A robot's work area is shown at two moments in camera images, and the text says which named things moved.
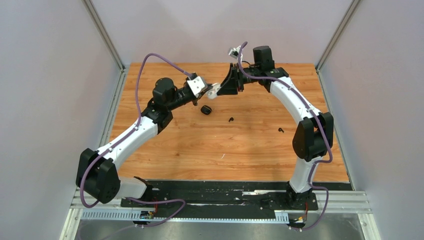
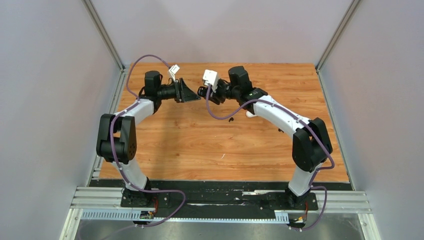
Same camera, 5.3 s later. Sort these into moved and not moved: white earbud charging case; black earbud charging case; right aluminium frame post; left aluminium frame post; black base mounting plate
Moved: white earbud charging case; black earbud charging case
Not moved: right aluminium frame post; black base mounting plate; left aluminium frame post
